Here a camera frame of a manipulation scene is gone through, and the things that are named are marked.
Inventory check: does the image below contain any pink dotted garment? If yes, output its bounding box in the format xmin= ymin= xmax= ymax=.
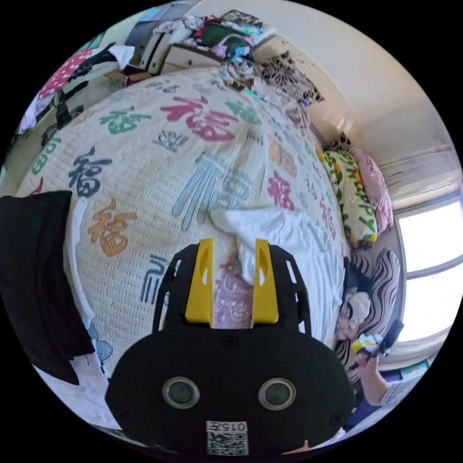
xmin=37 ymin=48 xmax=95 ymax=101

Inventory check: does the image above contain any pink pillow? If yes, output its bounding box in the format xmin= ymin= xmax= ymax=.
xmin=350 ymin=146 xmax=395 ymax=233

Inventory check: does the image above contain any bed with printed quilt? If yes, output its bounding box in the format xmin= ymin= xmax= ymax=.
xmin=14 ymin=67 xmax=352 ymax=431

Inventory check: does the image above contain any cluttered white shelf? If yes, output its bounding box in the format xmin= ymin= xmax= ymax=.
xmin=140 ymin=9 xmax=276 ymax=75

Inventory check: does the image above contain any window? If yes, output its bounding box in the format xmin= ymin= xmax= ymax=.
xmin=397 ymin=201 xmax=463 ymax=350

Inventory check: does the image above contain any green and yellow printed pillow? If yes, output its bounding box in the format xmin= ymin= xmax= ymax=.
xmin=317 ymin=149 xmax=378 ymax=250

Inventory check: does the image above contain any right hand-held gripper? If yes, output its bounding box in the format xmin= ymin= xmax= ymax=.
xmin=351 ymin=334 xmax=386 ymax=359

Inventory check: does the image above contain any person's right forearm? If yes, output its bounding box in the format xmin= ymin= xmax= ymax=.
xmin=362 ymin=363 xmax=392 ymax=407

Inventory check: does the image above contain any black and white striped cushion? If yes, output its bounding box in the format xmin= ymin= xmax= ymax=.
xmin=334 ymin=247 xmax=403 ymax=381

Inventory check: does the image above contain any white t-shirt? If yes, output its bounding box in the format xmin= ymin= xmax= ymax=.
xmin=209 ymin=206 xmax=344 ymax=342

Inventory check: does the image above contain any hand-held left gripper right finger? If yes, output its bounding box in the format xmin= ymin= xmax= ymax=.
xmin=250 ymin=238 xmax=280 ymax=329

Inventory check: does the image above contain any person's right hand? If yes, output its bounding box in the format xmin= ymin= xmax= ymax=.
xmin=355 ymin=350 xmax=379 ymax=370

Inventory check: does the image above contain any pile of clothes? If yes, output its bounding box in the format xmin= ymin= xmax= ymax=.
xmin=0 ymin=191 xmax=116 ymax=431

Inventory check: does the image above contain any black and white flowered cushion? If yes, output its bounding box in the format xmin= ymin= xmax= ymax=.
xmin=259 ymin=52 xmax=325 ymax=106

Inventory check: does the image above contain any person's body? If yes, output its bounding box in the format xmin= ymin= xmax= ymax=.
xmin=342 ymin=381 xmax=413 ymax=432

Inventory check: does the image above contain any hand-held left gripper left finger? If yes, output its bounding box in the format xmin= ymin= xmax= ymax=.
xmin=185 ymin=238 xmax=215 ymax=328

